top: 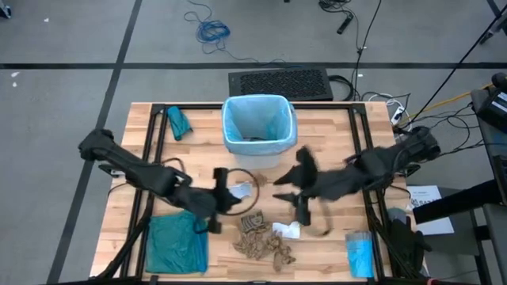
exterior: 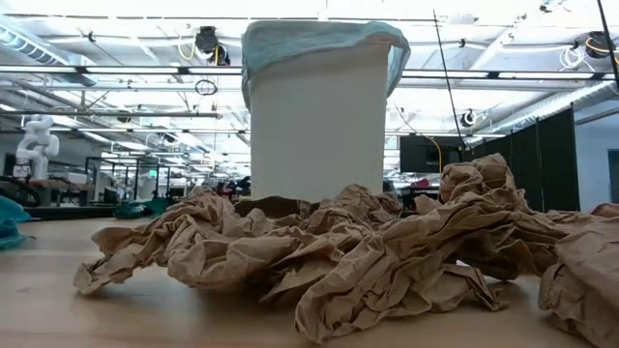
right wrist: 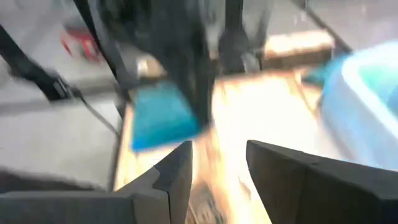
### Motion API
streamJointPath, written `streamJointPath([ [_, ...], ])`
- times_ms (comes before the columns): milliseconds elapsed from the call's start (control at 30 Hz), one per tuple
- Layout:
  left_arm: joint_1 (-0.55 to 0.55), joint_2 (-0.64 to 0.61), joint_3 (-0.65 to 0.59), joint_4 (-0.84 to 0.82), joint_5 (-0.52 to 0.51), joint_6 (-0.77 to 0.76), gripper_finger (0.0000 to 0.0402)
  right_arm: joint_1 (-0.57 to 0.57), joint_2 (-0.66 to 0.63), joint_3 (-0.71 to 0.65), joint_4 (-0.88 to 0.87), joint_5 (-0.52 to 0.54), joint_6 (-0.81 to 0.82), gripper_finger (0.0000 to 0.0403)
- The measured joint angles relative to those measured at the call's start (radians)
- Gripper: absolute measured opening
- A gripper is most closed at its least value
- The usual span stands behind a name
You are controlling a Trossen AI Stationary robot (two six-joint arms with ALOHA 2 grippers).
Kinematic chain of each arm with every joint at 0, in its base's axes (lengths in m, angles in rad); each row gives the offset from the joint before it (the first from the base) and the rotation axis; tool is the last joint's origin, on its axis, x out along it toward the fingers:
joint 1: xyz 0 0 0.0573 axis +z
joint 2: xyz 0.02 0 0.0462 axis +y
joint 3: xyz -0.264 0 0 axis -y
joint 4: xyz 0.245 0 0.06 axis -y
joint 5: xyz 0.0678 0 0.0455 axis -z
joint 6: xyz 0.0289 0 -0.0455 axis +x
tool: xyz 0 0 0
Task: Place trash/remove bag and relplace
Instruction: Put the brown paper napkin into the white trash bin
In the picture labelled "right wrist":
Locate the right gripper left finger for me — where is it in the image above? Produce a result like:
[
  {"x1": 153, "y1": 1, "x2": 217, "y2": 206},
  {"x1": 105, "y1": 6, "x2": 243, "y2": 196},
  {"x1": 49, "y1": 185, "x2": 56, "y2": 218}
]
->
[{"x1": 0, "y1": 139, "x2": 194, "y2": 224}]

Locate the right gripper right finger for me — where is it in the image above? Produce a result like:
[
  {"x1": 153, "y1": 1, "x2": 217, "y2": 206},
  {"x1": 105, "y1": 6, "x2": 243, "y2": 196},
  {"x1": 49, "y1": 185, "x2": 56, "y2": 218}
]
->
[{"x1": 246, "y1": 139, "x2": 398, "y2": 224}]

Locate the light blue trash bag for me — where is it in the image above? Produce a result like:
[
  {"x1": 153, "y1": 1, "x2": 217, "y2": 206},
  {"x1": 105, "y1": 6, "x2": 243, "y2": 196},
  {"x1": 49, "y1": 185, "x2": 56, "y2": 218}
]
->
[{"x1": 320, "y1": 40, "x2": 398, "y2": 172}]

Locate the folded teal bag stack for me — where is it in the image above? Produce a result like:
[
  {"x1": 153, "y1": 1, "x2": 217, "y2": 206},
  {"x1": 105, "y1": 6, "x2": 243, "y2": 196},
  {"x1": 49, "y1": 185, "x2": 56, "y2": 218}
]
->
[{"x1": 132, "y1": 80, "x2": 201, "y2": 152}]

